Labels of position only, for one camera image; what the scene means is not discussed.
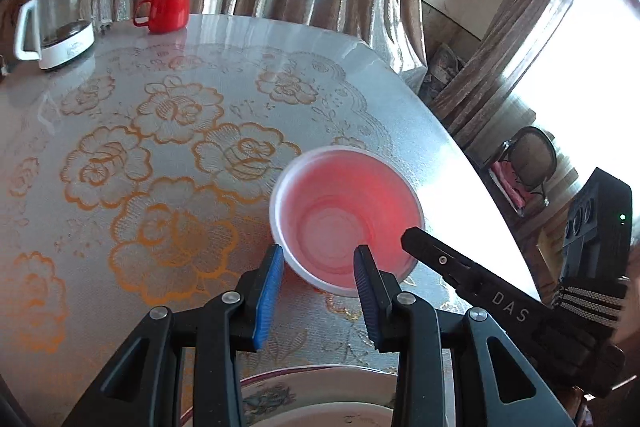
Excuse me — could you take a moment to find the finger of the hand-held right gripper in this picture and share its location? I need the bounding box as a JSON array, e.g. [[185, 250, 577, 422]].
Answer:
[[401, 227, 553, 333]]

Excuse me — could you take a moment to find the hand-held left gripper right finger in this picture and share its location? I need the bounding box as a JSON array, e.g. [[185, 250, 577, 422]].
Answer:
[[354, 245, 576, 427]]

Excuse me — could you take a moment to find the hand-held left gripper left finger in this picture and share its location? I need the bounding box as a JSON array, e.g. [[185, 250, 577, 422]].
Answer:
[[62, 244, 285, 427]]

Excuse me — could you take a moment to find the red plastic bowl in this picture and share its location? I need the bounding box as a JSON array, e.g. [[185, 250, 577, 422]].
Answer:
[[270, 146, 426, 298]]

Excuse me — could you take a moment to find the pink rimmed plate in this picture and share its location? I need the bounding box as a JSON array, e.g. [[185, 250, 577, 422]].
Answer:
[[181, 364, 401, 427]]

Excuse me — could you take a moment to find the white patterned plate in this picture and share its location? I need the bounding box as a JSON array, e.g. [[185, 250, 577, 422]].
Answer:
[[242, 374, 399, 427]]

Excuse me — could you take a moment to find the pink cloth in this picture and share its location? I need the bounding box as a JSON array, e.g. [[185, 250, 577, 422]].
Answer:
[[491, 161, 532, 208]]

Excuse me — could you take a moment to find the dark oval back chair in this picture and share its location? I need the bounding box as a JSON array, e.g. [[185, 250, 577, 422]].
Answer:
[[482, 126, 559, 208]]

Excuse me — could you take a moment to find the floral lace tablecloth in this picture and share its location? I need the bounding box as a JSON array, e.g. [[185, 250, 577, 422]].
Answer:
[[0, 14, 547, 427]]

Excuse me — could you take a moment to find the grey brown bundle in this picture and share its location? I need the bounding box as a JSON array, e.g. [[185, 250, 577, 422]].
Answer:
[[424, 42, 467, 104]]

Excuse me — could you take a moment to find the brown side curtain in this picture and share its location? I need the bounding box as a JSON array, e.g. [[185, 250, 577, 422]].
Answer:
[[430, 0, 603, 148]]

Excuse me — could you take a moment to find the red mug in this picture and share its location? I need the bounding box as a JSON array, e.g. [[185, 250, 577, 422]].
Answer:
[[133, 0, 192, 34]]

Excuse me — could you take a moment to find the white glass kettle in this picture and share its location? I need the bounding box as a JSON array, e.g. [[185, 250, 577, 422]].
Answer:
[[13, 0, 96, 70]]

